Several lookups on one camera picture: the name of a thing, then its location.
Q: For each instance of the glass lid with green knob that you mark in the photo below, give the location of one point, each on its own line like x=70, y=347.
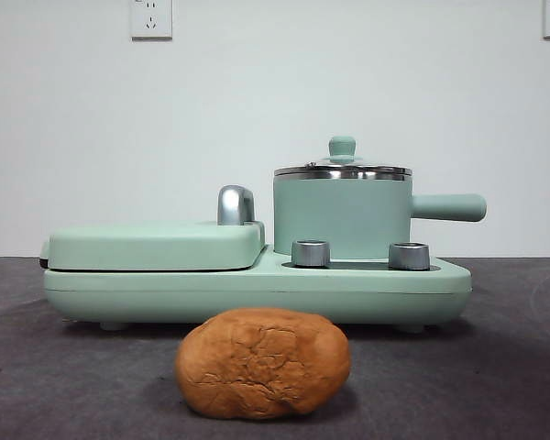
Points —
x=343, y=146

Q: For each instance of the brown potato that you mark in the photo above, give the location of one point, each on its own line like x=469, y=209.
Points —
x=261, y=362

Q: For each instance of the silver control dial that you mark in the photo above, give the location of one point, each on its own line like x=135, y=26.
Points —
x=409, y=256
x=311, y=253

